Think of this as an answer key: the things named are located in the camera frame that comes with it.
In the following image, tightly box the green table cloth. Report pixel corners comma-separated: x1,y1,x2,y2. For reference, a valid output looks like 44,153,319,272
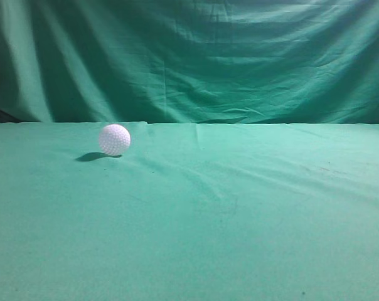
0,122,379,300

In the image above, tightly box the white dimpled golf ball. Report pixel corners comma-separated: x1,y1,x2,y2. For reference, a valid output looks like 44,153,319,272
99,124,131,156

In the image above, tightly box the green backdrop cloth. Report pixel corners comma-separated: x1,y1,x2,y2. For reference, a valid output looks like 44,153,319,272
0,1,379,124

